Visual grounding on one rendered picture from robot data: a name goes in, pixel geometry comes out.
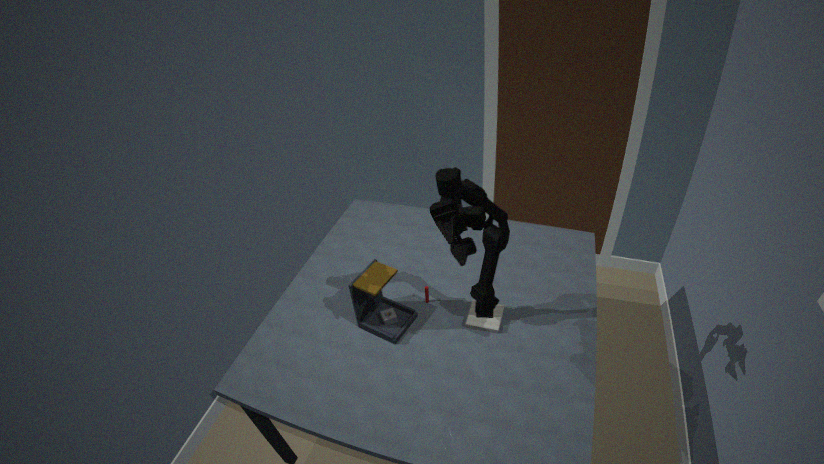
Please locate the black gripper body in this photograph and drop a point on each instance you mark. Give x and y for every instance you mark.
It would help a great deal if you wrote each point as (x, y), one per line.
(446, 206)

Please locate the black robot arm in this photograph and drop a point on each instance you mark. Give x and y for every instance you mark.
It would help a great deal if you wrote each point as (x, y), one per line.
(494, 239)

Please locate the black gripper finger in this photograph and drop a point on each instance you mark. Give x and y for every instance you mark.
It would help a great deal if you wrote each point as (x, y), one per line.
(446, 224)
(461, 253)

